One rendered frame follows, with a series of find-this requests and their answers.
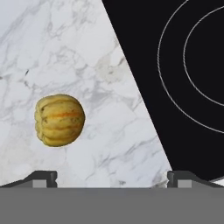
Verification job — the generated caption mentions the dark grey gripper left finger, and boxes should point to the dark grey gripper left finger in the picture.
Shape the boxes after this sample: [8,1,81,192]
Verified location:
[0,170,59,189]

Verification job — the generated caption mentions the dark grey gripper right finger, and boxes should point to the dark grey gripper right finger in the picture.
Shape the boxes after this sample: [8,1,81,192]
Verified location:
[166,170,224,189]

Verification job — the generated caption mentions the yellow squash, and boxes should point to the yellow squash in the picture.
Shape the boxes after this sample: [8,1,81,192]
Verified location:
[34,94,86,148]

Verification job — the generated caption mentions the black hob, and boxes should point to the black hob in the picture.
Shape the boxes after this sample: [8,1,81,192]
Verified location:
[101,0,224,182]

